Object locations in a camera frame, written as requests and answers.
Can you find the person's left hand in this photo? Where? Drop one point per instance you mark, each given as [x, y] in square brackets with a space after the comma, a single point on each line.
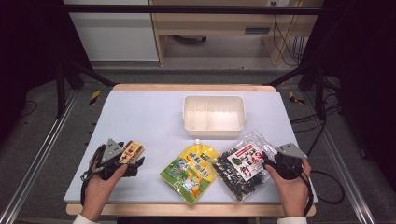
[97, 194]

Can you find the yellow and black tape piece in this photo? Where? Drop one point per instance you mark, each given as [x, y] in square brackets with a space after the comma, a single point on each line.
[294, 99]
[94, 97]

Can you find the light wooden desk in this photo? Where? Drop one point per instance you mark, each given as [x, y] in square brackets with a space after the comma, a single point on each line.
[214, 21]

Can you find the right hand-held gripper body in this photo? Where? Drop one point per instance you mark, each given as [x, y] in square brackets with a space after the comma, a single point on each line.
[288, 166]

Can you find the clear bag of dried seaweed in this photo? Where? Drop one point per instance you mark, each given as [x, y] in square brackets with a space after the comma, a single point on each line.
[243, 169]

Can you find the black horizontal frame bar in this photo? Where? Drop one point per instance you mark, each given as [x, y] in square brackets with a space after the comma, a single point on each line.
[186, 9]

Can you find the person's right hand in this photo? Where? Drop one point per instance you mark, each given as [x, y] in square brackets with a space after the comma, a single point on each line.
[294, 196]

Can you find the white cabinet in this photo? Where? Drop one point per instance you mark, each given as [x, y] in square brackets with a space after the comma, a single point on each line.
[115, 37]

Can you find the aluminium floor rail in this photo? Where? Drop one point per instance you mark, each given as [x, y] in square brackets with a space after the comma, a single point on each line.
[342, 165]
[37, 161]

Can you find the black metal stand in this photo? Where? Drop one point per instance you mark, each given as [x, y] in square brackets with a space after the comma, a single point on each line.
[320, 93]
[61, 90]

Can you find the yellow and red spice box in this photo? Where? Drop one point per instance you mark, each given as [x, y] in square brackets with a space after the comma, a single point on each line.
[132, 152]

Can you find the wooden table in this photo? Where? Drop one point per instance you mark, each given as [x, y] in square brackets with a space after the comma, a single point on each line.
[193, 87]

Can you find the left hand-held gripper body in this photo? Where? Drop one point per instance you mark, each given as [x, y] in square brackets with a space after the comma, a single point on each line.
[111, 151]

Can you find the white plastic divided container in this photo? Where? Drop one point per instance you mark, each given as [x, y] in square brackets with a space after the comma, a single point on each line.
[214, 115]

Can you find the black curtain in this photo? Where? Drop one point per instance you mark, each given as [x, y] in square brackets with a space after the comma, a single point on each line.
[28, 46]
[364, 62]

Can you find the yellow spouted drink pouch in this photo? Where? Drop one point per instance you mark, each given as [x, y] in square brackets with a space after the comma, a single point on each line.
[190, 172]

